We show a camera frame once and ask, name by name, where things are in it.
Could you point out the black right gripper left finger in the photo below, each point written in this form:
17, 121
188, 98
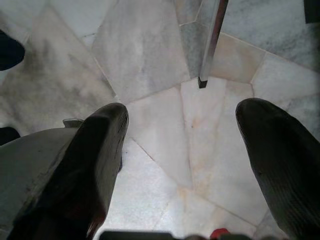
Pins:
80, 175

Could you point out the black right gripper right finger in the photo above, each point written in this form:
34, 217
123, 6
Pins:
285, 162

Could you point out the silver metal clothes rack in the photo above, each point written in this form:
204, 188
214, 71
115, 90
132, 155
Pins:
215, 42

